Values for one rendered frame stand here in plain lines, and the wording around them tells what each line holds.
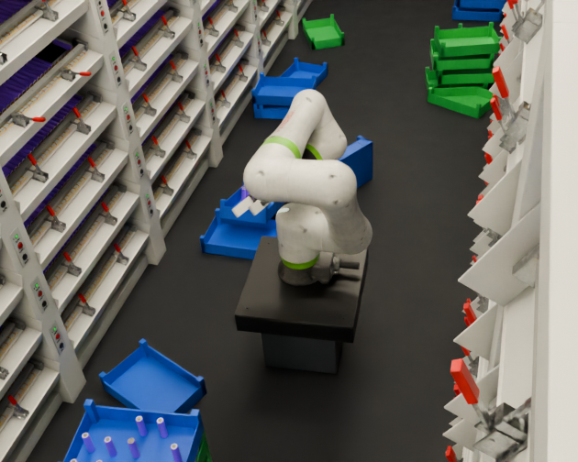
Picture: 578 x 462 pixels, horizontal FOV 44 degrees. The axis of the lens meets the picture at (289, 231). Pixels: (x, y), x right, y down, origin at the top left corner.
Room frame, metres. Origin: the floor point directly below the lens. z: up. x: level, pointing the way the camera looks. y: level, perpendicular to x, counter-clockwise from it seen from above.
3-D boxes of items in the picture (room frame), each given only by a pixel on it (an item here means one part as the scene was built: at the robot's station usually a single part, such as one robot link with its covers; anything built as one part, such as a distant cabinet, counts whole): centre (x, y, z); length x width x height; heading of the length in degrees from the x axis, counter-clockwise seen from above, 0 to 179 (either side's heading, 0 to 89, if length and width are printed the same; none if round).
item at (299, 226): (1.69, -0.04, 0.51); 0.16 x 0.13 x 0.19; 71
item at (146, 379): (1.55, 0.50, 0.04); 0.30 x 0.20 x 0.08; 48
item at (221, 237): (2.29, 0.19, 0.04); 0.30 x 0.20 x 0.08; 71
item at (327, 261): (1.68, -0.08, 0.39); 0.26 x 0.15 x 0.06; 74
